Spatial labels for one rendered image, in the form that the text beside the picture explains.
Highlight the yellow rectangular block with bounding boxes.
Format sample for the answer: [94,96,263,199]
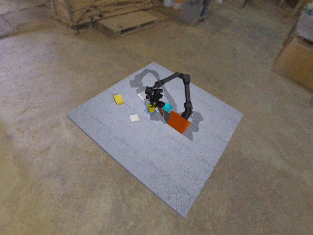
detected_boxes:
[113,94,123,105]

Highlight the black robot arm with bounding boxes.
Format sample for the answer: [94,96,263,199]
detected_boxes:
[145,72,193,120]

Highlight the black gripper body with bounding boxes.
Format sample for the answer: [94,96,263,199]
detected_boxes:
[146,94,165,108]

